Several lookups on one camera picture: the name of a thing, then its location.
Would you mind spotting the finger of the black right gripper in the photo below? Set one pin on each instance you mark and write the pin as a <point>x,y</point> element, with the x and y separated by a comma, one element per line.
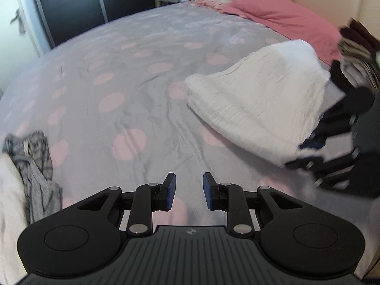
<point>327,174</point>
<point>334,121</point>

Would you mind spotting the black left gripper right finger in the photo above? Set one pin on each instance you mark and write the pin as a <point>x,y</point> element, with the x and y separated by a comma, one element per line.
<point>296,237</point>

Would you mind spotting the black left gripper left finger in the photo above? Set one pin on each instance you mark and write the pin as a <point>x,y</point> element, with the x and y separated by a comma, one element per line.
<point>89,235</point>

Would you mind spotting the white garment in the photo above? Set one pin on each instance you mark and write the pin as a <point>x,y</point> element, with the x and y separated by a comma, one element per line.
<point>267,103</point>
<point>13,221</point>

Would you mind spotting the striped beige folded garment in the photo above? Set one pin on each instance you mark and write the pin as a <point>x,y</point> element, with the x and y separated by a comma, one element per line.
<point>358,65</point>

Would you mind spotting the grey striped garment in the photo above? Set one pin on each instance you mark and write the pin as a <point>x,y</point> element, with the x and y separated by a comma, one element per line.
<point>31,156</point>

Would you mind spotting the white garment at bed edge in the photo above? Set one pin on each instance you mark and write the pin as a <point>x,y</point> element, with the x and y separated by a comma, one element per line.
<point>13,221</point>

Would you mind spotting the dark red folded garment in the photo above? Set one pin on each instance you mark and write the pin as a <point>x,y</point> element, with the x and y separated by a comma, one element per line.
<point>356,32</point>

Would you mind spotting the grey pink-dotted bed sheet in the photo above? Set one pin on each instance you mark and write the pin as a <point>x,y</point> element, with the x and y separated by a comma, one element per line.
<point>111,103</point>

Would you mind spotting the light pink patterned pillow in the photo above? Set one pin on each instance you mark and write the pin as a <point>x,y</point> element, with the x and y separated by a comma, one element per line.
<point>217,5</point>

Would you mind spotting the white door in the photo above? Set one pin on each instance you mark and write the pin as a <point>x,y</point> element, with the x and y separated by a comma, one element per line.
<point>16,50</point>

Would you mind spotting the black door handle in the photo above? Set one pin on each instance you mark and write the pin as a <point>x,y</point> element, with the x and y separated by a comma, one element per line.
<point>18,18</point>

